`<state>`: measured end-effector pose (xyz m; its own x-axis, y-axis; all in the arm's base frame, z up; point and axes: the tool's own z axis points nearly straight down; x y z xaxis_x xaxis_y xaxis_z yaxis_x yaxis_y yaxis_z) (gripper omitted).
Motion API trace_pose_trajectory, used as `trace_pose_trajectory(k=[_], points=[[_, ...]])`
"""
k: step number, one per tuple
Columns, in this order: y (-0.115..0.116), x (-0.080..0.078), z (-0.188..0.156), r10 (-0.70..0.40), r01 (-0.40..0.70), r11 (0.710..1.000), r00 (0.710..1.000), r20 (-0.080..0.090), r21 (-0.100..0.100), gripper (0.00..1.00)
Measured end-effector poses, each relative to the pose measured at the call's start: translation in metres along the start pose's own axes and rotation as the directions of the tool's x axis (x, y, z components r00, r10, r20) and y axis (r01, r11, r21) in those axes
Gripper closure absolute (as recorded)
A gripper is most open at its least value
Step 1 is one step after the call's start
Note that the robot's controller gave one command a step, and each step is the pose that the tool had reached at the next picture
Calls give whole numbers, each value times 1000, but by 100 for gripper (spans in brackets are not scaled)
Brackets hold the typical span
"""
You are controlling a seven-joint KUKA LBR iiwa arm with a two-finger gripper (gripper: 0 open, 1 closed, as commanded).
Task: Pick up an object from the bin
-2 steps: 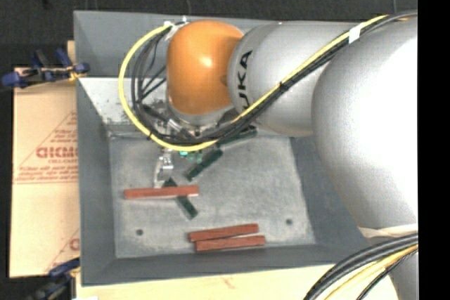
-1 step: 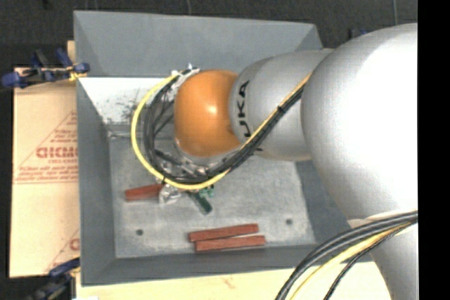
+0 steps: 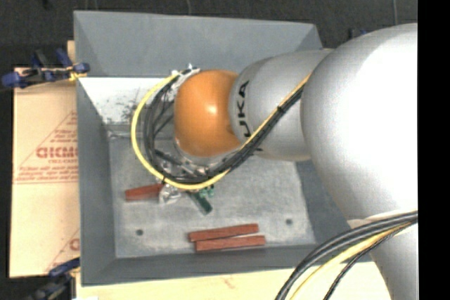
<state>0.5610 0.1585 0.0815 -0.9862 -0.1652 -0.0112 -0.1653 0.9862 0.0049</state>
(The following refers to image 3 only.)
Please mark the brown cardboard board red print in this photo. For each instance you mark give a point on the brown cardboard board red print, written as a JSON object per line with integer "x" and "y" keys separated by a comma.
{"x": 42, "y": 207}

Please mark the dark green flat block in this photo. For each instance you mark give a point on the dark green flat block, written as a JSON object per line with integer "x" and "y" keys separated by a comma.
{"x": 203, "y": 205}

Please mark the red-brown flat block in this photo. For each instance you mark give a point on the red-brown flat block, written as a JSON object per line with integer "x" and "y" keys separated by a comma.
{"x": 230, "y": 243}
{"x": 223, "y": 232}
{"x": 142, "y": 192}

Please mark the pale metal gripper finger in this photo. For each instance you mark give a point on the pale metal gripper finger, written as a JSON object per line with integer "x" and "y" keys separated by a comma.
{"x": 170, "y": 199}
{"x": 169, "y": 189}

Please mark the grey metal bin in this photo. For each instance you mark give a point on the grey metal bin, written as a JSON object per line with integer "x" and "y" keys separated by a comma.
{"x": 147, "y": 45}

